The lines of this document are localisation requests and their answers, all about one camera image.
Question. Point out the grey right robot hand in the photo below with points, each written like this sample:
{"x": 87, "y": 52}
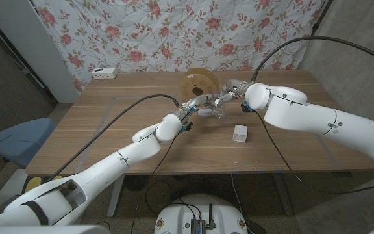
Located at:
{"x": 235, "y": 88}

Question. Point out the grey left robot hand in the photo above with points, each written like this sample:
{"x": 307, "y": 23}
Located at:
{"x": 196, "y": 103}

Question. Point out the white bottle cap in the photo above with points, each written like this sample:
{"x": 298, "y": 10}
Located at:
{"x": 219, "y": 102}

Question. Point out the clear medicine bottle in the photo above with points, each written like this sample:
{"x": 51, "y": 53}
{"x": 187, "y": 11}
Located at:
{"x": 220, "y": 112}

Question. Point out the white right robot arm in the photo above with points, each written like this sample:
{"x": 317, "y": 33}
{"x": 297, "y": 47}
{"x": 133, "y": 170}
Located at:
{"x": 320, "y": 117}

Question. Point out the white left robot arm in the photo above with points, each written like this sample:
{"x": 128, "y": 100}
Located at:
{"x": 109, "y": 172}

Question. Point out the cardboard filament reel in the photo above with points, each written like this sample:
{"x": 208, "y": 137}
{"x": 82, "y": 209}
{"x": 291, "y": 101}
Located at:
{"x": 190, "y": 86}

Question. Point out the white cube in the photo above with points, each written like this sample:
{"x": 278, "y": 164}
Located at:
{"x": 240, "y": 134}

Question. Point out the floral backdrop cloth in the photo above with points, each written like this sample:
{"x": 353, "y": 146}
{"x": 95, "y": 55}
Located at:
{"x": 180, "y": 32}

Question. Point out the white power strip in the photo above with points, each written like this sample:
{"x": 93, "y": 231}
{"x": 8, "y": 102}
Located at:
{"x": 104, "y": 73}

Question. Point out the black round floor disc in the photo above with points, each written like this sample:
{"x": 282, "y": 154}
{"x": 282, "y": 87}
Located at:
{"x": 135, "y": 183}

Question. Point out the black backdrop stand pole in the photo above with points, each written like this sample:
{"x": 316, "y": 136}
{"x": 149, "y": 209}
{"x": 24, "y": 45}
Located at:
{"x": 320, "y": 19}

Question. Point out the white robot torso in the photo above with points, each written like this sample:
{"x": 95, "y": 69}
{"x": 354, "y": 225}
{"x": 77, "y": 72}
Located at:
{"x": 180, "y": 214}

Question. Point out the grey table leg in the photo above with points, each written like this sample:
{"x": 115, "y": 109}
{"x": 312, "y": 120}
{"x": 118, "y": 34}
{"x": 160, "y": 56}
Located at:
{"x": 282, "y": 195}

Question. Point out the black electronics module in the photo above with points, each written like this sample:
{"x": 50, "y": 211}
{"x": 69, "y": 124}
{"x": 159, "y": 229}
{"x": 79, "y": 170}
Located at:
{"x": 198, "y": 226}

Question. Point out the white table leg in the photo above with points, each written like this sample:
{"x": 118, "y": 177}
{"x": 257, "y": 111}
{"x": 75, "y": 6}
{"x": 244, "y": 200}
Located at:
{"x": 115, "y": 201}

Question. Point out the blue padded stool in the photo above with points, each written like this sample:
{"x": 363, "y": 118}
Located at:
{"x": 24, "y": 139}

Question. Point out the white board with yellow patches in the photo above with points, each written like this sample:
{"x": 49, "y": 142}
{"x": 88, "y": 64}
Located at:
{"x": 32, "y": 183}

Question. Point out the white wall panel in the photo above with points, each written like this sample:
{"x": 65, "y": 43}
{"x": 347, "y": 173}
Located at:
{"x": 28, "y": 42}

